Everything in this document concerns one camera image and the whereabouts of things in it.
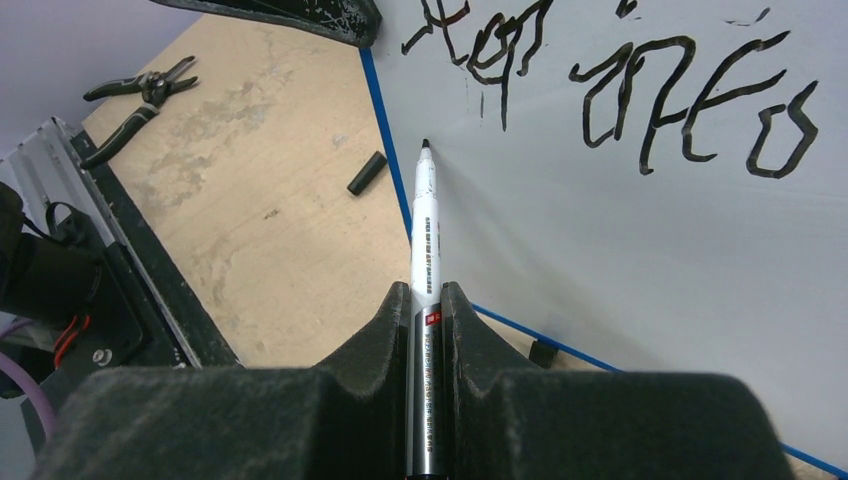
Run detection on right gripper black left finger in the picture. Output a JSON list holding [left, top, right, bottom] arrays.
[[33, 282, 410, 479]]

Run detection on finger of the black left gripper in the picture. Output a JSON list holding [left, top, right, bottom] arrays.
[[155, 0, 382, 48]]

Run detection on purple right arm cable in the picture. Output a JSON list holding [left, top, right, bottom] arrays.
[[0, 317, 60, 442]]

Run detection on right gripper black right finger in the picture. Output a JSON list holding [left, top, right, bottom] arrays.
[[441, 282, 793, 479]]

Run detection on black pliers tool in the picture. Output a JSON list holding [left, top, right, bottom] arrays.
[[79, 55, 200, 171]]

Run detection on white marker pen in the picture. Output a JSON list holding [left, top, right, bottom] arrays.
[[405, 139, 447, 479]]

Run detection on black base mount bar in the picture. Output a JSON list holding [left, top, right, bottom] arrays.
[[77, 165, 241, 369]]

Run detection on blue framed whiteboard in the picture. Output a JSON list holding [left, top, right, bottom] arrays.
[[362, 1, 847, 477]]

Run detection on black marker cap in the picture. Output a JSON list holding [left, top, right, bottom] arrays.
[[347, 151, 388, 196]]

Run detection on whiteboard stand foot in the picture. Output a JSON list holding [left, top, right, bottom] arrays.
[[528, 339, 559, 370]]

